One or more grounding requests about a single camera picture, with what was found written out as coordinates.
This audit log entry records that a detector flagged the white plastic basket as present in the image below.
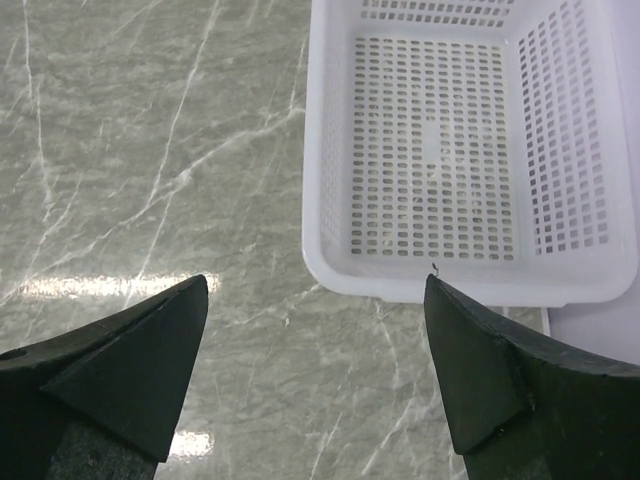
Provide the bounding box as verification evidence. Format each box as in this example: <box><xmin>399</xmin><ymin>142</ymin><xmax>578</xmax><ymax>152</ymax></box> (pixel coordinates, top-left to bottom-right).
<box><xmin>302</xmin><ymin>1</ymin><xmax>639</xmax><ymax>308</ymax></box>

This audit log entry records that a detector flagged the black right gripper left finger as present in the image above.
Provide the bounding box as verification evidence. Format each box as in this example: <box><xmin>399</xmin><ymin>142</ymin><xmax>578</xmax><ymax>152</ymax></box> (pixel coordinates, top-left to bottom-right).
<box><xmin>1</xmin><ymin>275</ymin><xmax>208</xmax><ymax>479</ymax></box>

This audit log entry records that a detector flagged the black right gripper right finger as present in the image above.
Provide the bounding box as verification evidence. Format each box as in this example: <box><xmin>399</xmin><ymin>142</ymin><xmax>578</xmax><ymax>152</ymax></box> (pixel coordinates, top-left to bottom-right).
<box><xmin>424</xmin><ymin>275</ymin><xmax>639</xmax><ymax>479</ymax></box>

